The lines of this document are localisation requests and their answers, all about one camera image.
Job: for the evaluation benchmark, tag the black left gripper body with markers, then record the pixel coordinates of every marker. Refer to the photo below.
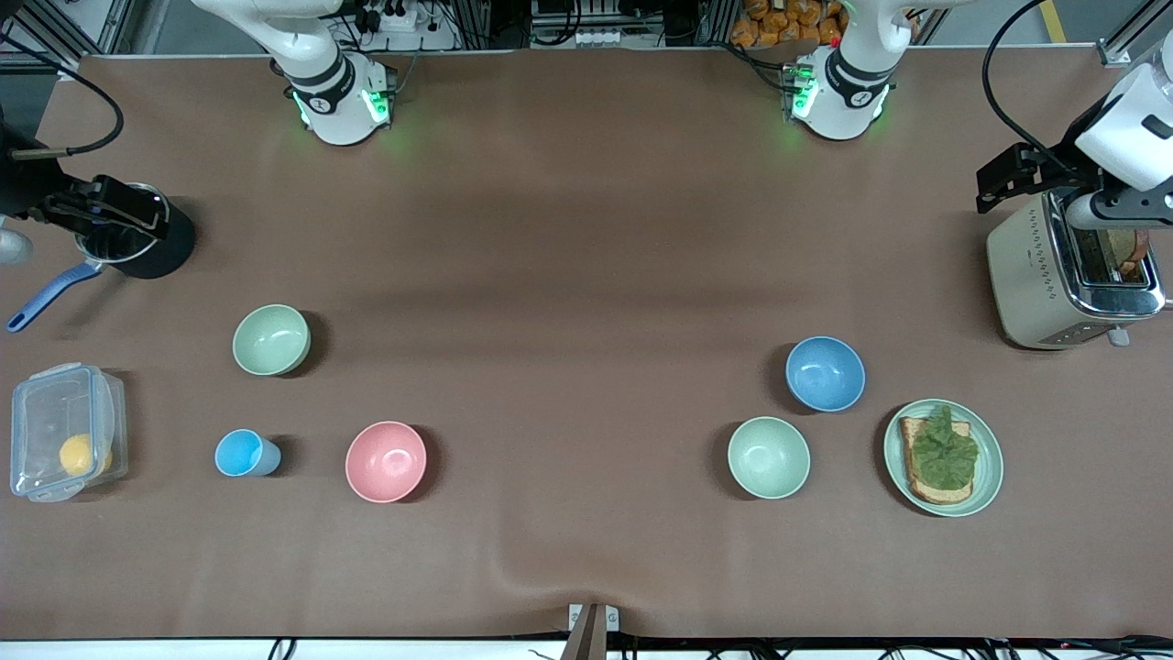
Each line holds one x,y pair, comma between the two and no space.
1066,159

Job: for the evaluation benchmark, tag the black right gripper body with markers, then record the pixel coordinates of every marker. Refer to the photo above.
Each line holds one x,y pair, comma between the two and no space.
20,188

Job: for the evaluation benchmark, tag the pale green bowl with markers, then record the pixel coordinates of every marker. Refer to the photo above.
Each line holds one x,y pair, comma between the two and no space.
270,341
769,458

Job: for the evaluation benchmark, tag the blue bowl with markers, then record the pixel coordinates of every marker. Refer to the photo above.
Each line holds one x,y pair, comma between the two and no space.
825,374

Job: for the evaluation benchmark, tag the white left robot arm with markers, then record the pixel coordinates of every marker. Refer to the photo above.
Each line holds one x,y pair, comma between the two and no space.
838,101

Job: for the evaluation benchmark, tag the pink bowl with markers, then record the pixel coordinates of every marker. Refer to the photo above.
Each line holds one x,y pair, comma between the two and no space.
386,462

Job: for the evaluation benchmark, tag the cream and chrome toaster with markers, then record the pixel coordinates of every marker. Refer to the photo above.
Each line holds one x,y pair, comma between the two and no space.
1026,275

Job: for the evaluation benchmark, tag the bread slice with brown crust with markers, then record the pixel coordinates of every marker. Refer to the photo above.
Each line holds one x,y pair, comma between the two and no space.
1129,252

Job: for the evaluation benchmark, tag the clear plastic lidded container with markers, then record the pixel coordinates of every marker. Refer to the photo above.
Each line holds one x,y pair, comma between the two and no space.
46,412

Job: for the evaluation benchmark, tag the yellow lemon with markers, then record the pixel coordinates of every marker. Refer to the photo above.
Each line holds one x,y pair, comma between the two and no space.
78,455

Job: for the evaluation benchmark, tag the light blue cup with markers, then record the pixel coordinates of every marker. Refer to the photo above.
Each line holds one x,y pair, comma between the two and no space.
240,453

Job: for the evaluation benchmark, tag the green lettuce leaf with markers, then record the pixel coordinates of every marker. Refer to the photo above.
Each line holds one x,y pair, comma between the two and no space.
944,454

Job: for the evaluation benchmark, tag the orange packaged snacks pile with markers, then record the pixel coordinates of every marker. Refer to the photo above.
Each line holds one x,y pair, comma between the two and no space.
779,23

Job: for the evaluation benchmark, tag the pale green plate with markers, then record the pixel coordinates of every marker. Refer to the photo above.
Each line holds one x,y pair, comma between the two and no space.
990,467

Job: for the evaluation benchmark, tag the toasted bread slice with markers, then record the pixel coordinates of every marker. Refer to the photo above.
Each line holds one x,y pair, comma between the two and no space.
926,490

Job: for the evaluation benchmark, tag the white power strip with plugs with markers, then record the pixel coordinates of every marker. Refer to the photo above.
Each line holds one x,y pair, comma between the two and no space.
403,37

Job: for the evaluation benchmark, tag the brown table cover mat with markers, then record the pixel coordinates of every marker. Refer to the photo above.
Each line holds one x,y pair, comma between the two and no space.
586,229

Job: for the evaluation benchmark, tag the small white socket strip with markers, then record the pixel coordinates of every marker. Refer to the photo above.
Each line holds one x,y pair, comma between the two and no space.
605,38

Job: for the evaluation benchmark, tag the metal table clamp bracket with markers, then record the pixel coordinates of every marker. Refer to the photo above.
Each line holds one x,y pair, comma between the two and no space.
577,616

